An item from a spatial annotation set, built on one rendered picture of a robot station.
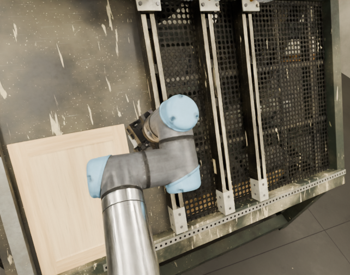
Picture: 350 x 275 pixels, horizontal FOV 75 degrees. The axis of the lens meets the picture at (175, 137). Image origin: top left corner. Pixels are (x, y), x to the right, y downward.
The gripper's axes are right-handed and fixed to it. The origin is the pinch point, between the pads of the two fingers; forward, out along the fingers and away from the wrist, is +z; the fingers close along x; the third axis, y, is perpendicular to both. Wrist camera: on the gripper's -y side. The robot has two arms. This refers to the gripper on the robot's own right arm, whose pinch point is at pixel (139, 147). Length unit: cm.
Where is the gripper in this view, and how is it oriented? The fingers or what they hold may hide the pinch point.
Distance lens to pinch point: 76.8
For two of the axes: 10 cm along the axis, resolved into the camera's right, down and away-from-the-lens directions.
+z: -4.2, 2.0, 8.9
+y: -5.5, -8.3, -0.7
